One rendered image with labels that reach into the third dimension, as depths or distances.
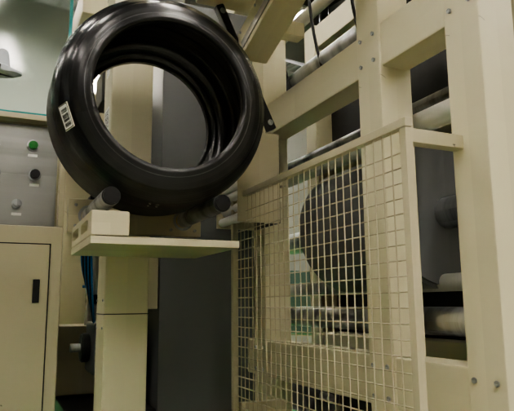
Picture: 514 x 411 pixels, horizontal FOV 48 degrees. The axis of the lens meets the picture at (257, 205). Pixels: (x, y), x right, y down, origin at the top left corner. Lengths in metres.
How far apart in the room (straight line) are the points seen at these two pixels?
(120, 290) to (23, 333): 0.37
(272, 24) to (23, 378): 1.33
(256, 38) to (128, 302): 0.90
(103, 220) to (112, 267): 0.39
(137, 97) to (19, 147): 0.45
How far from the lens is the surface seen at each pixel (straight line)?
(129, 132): 1.84
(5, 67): 1.54
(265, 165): 1.89
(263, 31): 1.88
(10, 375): 1.98
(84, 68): 1.47
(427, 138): 1.21
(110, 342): 1.76
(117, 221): 1.39
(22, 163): 2.07
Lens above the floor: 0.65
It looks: 10 degrees up
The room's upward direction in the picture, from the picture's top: 1 degrees counter-clockwise
